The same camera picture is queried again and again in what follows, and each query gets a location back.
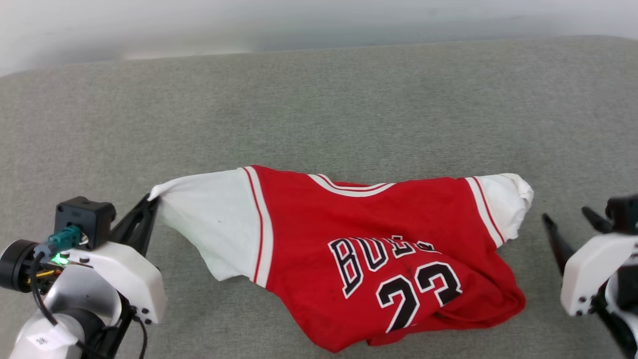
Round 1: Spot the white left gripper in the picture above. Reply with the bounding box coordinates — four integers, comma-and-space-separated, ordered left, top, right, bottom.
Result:
59, 193, 167, 326

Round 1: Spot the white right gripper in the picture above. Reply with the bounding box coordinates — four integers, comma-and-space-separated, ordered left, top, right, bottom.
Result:
542, 206, 638, 318

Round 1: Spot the red Bulls basketball jersey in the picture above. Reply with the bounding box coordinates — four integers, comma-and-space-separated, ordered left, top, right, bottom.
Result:
148, 165, 535, 354

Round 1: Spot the teal left camera cable plug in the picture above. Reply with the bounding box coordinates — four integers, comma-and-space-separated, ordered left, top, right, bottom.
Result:
34, 225, 83, 258

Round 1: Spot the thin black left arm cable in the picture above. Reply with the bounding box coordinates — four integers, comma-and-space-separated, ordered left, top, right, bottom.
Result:
29, 252, 148, 359

